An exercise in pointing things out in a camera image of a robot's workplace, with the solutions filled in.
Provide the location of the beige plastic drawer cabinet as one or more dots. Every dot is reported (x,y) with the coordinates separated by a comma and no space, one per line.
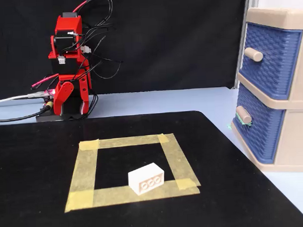
(298,123)

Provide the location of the pink controller board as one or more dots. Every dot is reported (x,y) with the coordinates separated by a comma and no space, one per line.
(50,92)

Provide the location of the white toy brick cube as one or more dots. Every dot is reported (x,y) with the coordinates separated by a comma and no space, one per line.
(146,178)

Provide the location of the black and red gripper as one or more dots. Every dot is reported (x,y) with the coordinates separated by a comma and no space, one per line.
(67,66)

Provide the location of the blue drawer with taped knob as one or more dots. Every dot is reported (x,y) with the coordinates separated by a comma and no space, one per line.
(261,129)

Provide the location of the black backdrop curtain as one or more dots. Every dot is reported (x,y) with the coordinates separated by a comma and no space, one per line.
(163,38)

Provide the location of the black table mat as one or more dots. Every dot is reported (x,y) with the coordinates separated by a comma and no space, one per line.
(31,172)

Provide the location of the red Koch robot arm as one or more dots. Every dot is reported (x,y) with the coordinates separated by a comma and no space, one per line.
(68,26)

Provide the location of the green tape on knob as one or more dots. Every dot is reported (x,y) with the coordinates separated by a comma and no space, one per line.
(241,120)

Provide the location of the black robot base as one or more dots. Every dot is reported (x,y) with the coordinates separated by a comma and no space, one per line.
(71,106)

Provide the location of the yellow masking tape strip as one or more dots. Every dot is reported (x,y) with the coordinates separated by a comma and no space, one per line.
(82,175)
(130,141)
(156,193)
(178,162)

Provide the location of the blue drawer with plain knob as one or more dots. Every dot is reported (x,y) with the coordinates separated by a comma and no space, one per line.
(271,64)

